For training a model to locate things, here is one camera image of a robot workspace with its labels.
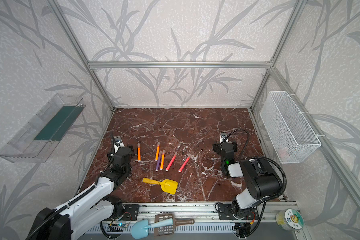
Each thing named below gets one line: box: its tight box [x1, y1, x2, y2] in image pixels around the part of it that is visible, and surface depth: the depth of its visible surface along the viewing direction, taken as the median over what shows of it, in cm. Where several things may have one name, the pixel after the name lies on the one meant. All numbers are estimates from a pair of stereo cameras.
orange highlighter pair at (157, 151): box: [155, 142, 160, 162], surface depth 97 cm
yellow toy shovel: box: [142, 177, 178, 195], surface depth 83 cm
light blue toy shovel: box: [131, 218, 174, 240], surface depth 71 cm
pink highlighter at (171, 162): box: [165, 152, 178, 172], surface depth 93 cm
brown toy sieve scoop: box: [154, 213, 195, 237], surface depth 71 cm
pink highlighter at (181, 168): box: [178, 154, 192, 173], surface depth 92 cm
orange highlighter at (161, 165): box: [160, 149, 166, 171], surface depth 93 cm
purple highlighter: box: [155, 150, 163, 172], surface depth 93 cm
